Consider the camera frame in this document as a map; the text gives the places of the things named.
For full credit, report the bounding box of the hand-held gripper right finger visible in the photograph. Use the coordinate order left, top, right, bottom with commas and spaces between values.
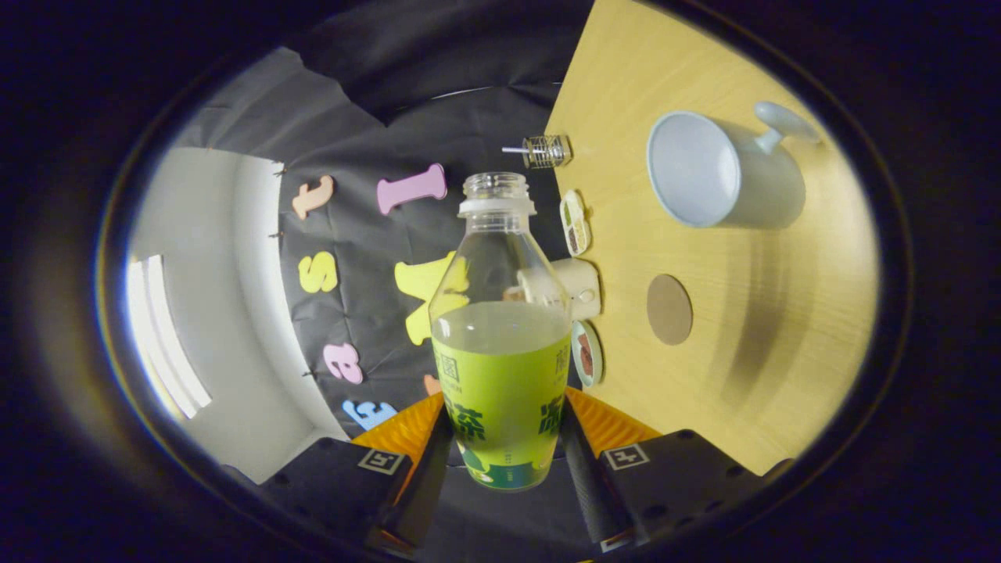
558, 386, 767, 552

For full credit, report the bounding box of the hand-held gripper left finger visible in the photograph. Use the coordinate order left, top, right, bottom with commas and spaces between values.
260, 391, 454, 552

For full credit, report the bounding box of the round beige coaster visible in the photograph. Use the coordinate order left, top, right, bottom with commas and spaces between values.
647, 274, 694, 346

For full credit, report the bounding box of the green label juice bottle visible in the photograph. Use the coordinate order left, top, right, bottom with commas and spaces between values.
429, 172, 573, 492

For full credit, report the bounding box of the pale blue cup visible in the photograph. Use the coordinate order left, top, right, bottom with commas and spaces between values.
647, 102, 822, 230

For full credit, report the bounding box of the round pale green plate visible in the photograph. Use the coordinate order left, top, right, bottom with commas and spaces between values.
571, 321, 605, 389

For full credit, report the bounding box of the wooden table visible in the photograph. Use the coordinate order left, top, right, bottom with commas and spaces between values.
544, 0, 881, 478

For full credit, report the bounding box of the cream toaster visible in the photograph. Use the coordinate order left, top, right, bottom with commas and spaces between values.
504, 258, 601, 321

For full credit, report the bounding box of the ceiling light panel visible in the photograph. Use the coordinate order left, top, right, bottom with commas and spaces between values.
125, 254, 212, 421

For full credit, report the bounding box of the white divided tray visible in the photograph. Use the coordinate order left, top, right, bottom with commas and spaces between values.
560, 189, 592, 257

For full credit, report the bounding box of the black backdrop cloth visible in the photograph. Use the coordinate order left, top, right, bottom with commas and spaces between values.
168, 0, 595, 560

